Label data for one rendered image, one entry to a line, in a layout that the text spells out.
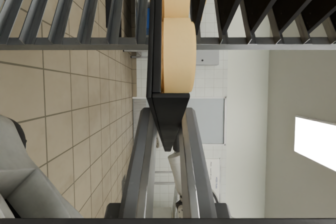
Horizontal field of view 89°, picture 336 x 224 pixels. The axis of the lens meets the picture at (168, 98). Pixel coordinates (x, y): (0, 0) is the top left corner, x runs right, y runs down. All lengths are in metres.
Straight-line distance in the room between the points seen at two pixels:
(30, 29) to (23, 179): 0.52
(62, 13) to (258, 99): 3.99
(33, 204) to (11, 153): 0.08
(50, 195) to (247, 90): 4.03
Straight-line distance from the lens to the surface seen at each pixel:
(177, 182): 0.64
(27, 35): 0.75
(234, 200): 4.81
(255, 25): 0.62
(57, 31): 0.71
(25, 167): 0.35
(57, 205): 0.35
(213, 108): 3.98
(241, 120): 4.19
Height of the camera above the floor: 0.78
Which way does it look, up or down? level
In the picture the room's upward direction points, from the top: 90 degrees clockwise
